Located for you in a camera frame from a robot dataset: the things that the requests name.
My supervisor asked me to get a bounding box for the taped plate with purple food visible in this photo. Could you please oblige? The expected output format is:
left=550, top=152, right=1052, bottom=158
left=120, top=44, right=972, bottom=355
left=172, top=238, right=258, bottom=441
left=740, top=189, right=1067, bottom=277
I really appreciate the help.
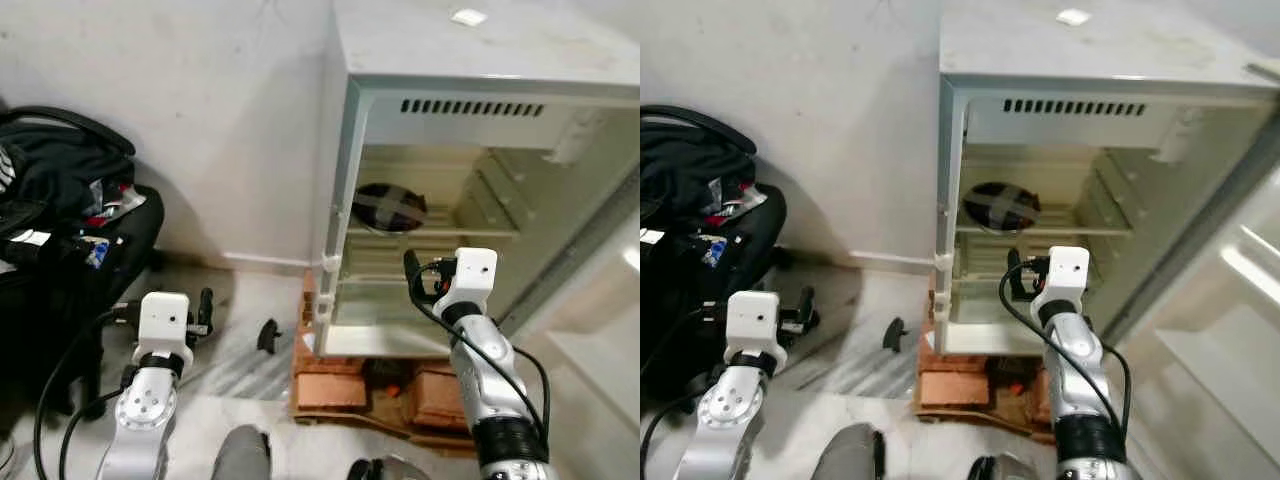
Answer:
left=351, top=181, right=430, bottom=236
left=961, top=180, right=1042, bottom=236

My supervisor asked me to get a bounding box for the white fridge door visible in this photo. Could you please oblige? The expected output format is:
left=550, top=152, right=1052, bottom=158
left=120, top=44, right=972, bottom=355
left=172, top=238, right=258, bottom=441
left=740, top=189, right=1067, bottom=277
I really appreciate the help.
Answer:
left=1104, top=60, right=1280, bottom=480
left=496, top=172, right=641, bottom=480

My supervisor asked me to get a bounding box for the white mini fridge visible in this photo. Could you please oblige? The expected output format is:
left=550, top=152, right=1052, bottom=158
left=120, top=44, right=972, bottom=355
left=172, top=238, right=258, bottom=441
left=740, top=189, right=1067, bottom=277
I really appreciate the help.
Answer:
left=929, top=0, right=1280, bottom=360
left=309, top=0, right=641, bottom=362

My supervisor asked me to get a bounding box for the red brick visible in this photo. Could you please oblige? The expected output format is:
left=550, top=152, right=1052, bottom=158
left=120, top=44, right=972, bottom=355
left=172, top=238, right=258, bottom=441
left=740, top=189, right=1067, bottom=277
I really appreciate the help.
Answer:
left=1029, top=368, right=1058, bottom=428
left=291, top=352, right=370, bottom=412
left=917, top=351, right=992, bottom=410
left=412, top=362, right=470, bottom=430

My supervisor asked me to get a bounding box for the black suitcase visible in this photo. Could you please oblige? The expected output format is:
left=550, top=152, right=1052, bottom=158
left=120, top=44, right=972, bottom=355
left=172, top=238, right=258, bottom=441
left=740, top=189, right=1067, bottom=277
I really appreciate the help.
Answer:
left=640, top=184, right=789, bottom=403
left=0, top=184, right=167, bottom=423

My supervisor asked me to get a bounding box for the grey robot left leg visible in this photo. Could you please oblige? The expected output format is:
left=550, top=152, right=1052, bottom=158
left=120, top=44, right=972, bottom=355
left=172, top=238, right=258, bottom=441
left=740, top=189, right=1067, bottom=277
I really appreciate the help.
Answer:
left=211, top=424, right=272, bottom=480
left=814, top=421, right=887, bottom=480

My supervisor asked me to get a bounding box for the grey robot leg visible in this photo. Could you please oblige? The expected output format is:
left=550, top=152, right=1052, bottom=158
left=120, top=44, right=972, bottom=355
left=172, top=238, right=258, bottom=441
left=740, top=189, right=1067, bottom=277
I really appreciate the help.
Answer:
left=347, top=454, right=432, bottom=480
left=211, top=424, right=272, bottom=480
left=814, top=421, right=887, bottom=480

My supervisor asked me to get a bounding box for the black backpack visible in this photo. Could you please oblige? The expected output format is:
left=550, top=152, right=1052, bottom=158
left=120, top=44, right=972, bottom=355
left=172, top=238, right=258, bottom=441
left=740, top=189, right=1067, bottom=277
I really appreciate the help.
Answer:
left=640, top=104, right=761, bottom=237
left=0, top=104, right=142, bottom=239

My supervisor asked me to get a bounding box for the grey robot right leg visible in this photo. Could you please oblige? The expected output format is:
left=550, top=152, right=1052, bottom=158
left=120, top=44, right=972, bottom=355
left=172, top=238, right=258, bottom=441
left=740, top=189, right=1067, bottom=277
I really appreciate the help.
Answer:
left=347, top=454, right=432, bottom=480

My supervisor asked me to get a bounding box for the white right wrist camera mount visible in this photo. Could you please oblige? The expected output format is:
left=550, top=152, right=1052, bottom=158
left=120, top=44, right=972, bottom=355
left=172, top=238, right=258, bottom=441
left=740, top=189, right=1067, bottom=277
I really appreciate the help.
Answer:
left=1029, top=245, right=1092, bottom=320
left=436, top=247, right=499, bottom=320

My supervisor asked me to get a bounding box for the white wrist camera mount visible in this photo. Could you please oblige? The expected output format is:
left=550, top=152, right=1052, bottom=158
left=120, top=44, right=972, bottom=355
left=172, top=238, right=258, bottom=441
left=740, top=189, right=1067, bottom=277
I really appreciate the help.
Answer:
left=1029, top=245, right=1092, bottom=320
left=137, top=291, right=194, bottom=360
left=436, top=247, right=499, bottom=320
left=727, top=290, right=784, bottom=360

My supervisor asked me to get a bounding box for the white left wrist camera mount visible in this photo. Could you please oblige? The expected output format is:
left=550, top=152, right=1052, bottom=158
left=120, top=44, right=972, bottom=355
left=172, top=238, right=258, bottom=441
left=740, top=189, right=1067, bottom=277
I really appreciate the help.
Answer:
left=727, top=290, right=784, bottom=360
left=137, top=291, right=194, bottom=360

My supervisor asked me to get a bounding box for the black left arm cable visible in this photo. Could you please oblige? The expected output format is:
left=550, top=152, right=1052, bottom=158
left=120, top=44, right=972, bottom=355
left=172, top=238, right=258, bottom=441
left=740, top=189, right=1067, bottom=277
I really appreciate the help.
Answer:
left=32, top=304, right=143, bottom=480
left=640, top=388, right=723, bottom=480

